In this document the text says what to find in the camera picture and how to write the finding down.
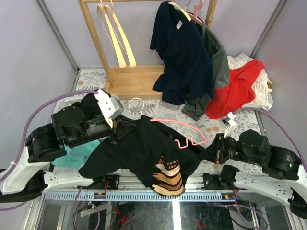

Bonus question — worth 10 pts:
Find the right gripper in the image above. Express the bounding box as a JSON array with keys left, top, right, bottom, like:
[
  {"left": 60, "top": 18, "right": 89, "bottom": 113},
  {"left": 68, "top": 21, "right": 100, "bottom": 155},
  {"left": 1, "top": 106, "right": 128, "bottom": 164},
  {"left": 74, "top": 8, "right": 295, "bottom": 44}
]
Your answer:
[{"left": 196, "top": 132, "right": 260, "bottom": 164}]

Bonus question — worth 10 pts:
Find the pink hanger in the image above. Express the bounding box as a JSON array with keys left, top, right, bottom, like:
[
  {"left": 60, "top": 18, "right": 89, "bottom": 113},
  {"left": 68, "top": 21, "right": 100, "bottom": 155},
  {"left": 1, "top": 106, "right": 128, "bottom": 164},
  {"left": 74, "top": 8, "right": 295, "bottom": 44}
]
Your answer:
[
  {"left": 128, "top": 97, "right": 208, "bottom": 150},
  {"left": 187, "top": 0, "right": 204, "bottom": 26}
]

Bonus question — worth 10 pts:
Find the black t shirt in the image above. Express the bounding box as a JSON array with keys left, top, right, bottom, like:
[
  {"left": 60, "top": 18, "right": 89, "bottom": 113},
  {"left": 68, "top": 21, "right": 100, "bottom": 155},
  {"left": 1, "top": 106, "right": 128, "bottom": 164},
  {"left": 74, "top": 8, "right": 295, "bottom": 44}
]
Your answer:
[{"left": 79, "top": 115, "right": 215, "bottom": 196}]

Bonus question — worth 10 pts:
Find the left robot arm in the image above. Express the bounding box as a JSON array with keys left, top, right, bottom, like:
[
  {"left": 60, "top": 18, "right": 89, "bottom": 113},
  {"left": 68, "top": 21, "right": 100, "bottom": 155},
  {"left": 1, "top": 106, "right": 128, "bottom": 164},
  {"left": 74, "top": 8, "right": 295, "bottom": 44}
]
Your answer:
[{"left": 0, "top": 106, "right": 136, "bottom": 203}]

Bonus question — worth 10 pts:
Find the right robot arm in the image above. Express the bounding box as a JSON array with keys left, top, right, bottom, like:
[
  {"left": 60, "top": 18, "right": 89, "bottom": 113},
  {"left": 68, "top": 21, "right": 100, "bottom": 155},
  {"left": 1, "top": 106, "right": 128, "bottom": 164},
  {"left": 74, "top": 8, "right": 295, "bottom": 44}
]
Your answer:
[{"left": 213, "top": 129, "right": 307, "bottom": 219}]

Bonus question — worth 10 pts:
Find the red t shirt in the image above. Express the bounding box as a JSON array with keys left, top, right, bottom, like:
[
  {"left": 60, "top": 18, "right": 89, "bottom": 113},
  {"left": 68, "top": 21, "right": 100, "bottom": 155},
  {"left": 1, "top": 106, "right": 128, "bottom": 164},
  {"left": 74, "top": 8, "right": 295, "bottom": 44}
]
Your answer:
[{"left": 205, "top": 60, "right": 265, "bottom": 119}]

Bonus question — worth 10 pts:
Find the wooden hanger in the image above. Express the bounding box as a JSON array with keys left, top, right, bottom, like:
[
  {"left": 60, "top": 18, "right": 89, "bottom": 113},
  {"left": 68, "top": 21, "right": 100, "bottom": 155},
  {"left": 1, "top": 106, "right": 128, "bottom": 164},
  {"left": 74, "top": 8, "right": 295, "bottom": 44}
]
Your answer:
[
  {"left": 96, "top": 1, "right": 126, "bottom": 68},
  {"left": 105, "top": 1, "right": 137, "bottom": 68}
]

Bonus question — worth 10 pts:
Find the grey t shirt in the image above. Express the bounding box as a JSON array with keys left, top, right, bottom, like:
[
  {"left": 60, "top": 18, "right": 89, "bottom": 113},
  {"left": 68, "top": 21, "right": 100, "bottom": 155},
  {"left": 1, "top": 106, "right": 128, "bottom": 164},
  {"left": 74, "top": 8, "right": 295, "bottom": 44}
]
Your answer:
[{"left": 182, "top": 24, "right": 230, "bottom": 121}]

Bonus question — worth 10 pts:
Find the navy t shirt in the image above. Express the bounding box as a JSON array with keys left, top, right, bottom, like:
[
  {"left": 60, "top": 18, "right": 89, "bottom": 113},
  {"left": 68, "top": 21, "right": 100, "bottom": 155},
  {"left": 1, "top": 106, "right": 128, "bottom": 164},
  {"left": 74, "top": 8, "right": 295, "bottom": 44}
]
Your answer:
[{"left": 150, "top": 1, "right": 214, "bottom": 105}]

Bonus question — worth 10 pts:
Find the pink hanger on rack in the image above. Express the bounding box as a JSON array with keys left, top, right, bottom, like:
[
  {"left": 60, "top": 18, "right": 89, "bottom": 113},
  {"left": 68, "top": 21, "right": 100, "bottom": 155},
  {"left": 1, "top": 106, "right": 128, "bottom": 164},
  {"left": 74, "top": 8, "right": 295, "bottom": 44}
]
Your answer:
[{"left": 187, "top": 0, "right": 204, "bottom": 26}]

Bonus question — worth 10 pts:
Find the floral table mat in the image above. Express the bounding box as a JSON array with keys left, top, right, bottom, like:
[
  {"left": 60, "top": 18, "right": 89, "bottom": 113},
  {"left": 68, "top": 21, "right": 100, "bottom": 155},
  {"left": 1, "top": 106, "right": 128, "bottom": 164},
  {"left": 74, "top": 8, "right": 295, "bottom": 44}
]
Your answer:
[{"left": 72, "top": 69, "right": 261, "bottom": 173}]

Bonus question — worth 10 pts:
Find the black garment in basket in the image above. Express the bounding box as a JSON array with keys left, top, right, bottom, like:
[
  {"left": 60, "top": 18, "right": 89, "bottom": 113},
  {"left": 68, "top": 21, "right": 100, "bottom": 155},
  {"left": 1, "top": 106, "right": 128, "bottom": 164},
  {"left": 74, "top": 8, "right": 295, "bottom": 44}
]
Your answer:
[{"left": 69, "top": 94, "right": 104, "bottom": 121}]

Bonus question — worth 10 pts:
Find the wooden clothes rack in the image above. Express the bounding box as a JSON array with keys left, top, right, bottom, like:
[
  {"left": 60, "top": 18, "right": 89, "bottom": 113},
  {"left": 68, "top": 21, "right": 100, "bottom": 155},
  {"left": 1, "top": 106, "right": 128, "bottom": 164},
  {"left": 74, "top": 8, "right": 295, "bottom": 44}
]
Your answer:
[{"left": 77, "top": 0, "right": 218, "bottom": 100}]

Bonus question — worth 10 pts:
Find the teal cloth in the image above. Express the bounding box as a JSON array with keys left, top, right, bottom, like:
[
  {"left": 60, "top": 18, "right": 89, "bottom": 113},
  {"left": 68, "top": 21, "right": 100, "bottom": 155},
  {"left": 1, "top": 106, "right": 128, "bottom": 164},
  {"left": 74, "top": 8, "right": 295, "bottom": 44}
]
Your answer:
[{"left": 52, "top": 140, "right": 100, "bottom": 169}]

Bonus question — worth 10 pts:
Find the white plastic basket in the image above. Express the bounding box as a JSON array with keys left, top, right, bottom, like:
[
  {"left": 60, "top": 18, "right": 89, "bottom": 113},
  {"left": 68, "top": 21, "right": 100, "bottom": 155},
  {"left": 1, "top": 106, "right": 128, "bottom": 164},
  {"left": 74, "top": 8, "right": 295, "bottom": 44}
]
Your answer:
[{"left": 53, "top": 96, "right": 83, "bottom": 113}]

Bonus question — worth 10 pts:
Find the white garment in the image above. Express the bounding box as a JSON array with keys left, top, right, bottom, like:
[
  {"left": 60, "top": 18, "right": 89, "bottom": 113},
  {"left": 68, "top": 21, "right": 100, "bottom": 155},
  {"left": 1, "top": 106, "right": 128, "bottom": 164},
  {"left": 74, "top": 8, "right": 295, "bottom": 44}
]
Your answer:
[{"left": 227, "top": 53, "right": 273, "bottom": 111}]

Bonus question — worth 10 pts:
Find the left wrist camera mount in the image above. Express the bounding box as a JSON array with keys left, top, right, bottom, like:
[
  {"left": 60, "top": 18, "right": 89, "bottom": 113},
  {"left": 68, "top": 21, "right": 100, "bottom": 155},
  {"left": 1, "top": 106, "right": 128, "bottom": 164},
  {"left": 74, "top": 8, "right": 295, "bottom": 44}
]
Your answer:
[{"left": 94, "top": 89, "right": 124, "bottom": 128}]

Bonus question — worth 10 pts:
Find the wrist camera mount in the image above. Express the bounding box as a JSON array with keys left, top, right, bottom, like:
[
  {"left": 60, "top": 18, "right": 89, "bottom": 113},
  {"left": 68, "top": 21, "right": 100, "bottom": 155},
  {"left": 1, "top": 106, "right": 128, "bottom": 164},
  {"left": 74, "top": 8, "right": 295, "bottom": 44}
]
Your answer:
[
  {"left": 220, "top": 112, "right": 237, "bottom": 138},
  {"left": 94, "top": 89, "right": 124, "bottom": 128}
]

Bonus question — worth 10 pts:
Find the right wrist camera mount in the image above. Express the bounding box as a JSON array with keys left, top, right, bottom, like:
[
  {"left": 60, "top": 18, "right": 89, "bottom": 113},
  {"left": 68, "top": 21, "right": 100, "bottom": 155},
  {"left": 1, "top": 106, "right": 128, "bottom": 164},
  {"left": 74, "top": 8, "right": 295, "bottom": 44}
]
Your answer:
[{"left": 220, "top": 112, "right": 237, "bottom": 138}]

